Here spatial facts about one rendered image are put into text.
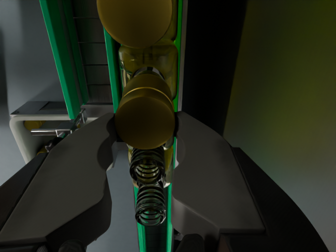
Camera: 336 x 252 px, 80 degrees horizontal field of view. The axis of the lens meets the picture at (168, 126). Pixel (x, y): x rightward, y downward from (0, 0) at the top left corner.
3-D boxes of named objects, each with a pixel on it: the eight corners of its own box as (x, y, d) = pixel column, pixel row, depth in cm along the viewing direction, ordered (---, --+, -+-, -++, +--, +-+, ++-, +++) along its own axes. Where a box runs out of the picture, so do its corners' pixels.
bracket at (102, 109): (128, 106, 49) (125, 120, 43) (88, 106, 48) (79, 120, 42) (127, 92, 47) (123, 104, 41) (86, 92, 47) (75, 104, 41)
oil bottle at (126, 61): (167, 61, 38) (179, 112, 19) (137, 61, 37) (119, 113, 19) (168, 27, 35) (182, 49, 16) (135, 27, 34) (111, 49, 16)
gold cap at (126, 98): (171, 118, 16) (176, 151, 12) (125, 119, 16) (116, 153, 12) (171, 73, 14) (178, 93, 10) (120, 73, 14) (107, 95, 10)
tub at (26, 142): (118, 152, 63) (113, 172, 56) (44, 153, 62) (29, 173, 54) (112, 101, 54) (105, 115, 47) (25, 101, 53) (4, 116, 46)
